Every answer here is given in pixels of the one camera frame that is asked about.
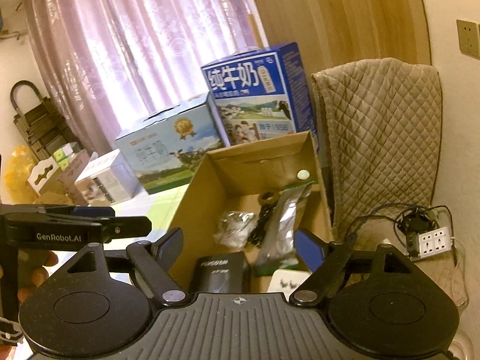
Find green milk carton box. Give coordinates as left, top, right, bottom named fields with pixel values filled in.
left=115, top=93, right=230, bottom=194

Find black cable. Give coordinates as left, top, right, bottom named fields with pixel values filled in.
left=245, top=190, right=281, bottom=248

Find silver foil pouch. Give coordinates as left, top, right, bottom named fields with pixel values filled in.
left=254, top=181, right=313, bottom=277

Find beige photo printed box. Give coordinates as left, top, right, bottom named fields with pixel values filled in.
left=75, top=149, right=140, bottom=206

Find white card with birds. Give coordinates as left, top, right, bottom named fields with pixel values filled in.
left=267, top=269, right=311, bottom=301

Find black folding trolley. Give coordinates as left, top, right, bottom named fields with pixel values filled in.
left=10, top=80, right=79, bottom=161

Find cluttered cardboard boxes pile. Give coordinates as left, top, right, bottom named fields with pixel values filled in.
left=28, top=146, right=91, bottom=206

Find wall power socket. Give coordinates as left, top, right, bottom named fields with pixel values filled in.
left=456, top=19, right=479, bottom=58

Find brown cardboard box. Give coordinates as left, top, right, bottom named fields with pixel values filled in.
left=169, top=132, right=333, bottom=289

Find black small box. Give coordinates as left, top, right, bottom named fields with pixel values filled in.
left=190, top=252, right=251, bottom=294

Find pink curtain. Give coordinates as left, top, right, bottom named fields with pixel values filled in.
left=23, top=0, right=255, bottom=154

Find blue milk carton box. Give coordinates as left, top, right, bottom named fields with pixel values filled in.
left=201, top=42, right=317, bottom=145

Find checked bed sheet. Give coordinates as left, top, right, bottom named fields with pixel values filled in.
left=104, top=184, right=188, bottom=250

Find yellow plastic bag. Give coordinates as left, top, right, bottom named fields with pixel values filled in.
left=4, top=145, right=38, bottom=204

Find person left hand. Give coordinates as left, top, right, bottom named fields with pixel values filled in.
left=1, top=251, right=59, bottom=360

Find bag of cotton swabs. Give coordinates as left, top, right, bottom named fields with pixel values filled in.
left=214, top=211, right=256, bottom=249

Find quilted beige chair cover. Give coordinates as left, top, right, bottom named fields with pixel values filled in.
left=312, top=58, right=443, bottom=237

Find white power strip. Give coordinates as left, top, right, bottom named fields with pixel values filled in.
left=407, top=226, right=452, bottom=261

